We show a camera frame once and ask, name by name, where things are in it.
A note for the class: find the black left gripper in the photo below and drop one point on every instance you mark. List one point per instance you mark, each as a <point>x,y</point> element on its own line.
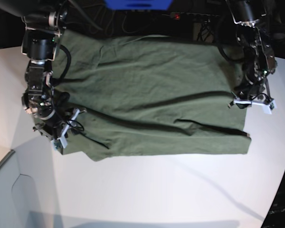
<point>250,92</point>

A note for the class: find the blue plastic box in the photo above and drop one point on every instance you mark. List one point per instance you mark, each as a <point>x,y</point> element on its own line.
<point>138,4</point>

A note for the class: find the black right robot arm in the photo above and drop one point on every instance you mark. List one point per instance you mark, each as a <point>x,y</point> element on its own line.
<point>44,29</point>

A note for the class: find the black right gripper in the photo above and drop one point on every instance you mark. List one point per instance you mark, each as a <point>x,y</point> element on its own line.
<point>45,121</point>

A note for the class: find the green t-shirt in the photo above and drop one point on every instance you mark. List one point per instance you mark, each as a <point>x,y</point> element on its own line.
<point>152,95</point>

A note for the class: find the black power strip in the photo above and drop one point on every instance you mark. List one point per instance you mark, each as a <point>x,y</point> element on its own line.
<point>194,17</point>

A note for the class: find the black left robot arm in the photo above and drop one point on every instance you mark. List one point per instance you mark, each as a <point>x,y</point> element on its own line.
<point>258,59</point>

